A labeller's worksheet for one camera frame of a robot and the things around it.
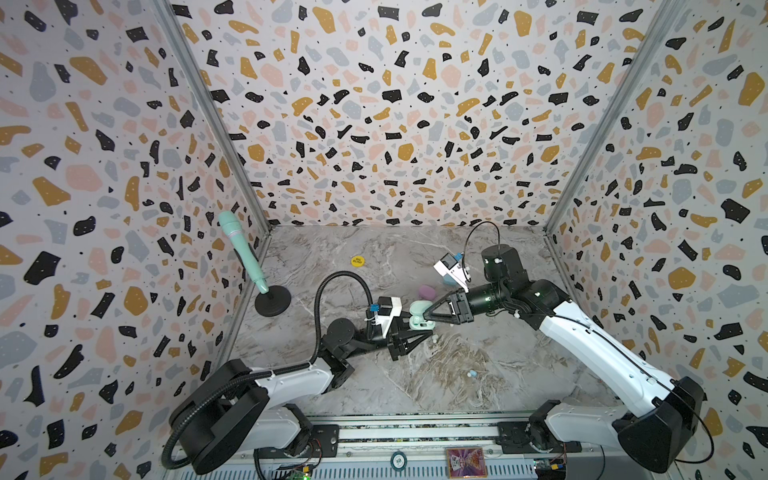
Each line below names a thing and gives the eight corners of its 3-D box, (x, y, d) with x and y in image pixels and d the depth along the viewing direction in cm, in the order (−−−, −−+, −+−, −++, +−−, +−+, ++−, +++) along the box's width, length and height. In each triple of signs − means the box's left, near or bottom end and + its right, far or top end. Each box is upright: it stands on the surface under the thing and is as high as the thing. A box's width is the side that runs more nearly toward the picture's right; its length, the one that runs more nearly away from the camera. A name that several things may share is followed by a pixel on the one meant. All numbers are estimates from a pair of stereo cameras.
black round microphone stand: (254, 316, 98) (251, 311, 96) (263, 290, 105) (260, 285, 102) (286, 316, 98) (283, 311, 96) (293, 290, 105) (291, 285, 102)
